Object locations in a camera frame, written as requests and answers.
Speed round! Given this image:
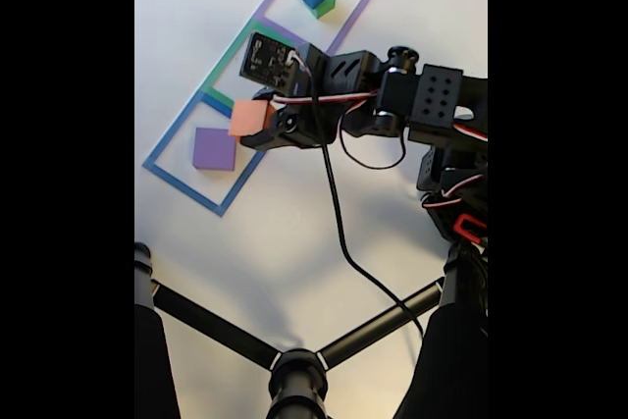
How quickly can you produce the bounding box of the large orange cube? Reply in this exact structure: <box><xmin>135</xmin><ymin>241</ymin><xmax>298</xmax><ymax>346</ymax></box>
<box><xmin>228</xmin><ymin>98</ymin><xmax>277</xmax><ymax>138</ymax></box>

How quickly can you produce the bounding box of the large purple cube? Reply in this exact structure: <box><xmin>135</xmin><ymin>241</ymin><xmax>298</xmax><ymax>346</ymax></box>
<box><xmin>191</xmin><ymin>127</ymin><xmax>238</xmax><ymax>173</ymax></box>

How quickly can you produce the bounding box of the medium green cube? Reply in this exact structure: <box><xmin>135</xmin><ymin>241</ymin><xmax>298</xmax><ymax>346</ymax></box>
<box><xmin>308</xmin><ymin>0</ymin><xmax>338</xmax><ymax>21</ymax></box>

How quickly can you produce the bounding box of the red clamp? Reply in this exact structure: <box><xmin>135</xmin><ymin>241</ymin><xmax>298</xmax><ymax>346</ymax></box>
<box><xmin>451</xmin><ymin>213</ymin><xmax>489</xmax><ymax>244</ymax></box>

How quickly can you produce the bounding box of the black tripod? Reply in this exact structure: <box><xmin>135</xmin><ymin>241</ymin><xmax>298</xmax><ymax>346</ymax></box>
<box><xmin>134</xmin><ymin>240</ymin><xmax>489</xmax><ymax>419</ymax></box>

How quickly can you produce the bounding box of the gripper camera board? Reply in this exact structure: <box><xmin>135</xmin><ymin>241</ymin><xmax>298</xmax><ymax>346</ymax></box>
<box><xmin>238</xmin><ymin>30</ymin><xmax>308</xmax><ymax>91</ymax></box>

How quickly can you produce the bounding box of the green square tape frame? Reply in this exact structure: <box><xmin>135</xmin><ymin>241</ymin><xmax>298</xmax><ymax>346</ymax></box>
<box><xmin>201</xmin><ymin>19</ymin><xmax>310</xmax><ymax>106</ymax></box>

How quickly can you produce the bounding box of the blue square tape frame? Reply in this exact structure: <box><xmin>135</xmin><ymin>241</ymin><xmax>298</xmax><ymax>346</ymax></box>
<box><xmin>141</xmin><ymin>88</ymin><xmax>269</xmax><ymax>218</ymax></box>

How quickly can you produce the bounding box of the black camera cable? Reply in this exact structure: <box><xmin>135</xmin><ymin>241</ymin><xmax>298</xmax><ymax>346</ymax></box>
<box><xmin>308</xmin><ymin>75</ymin><xmax>424</xmax><ymax>340</ymax></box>

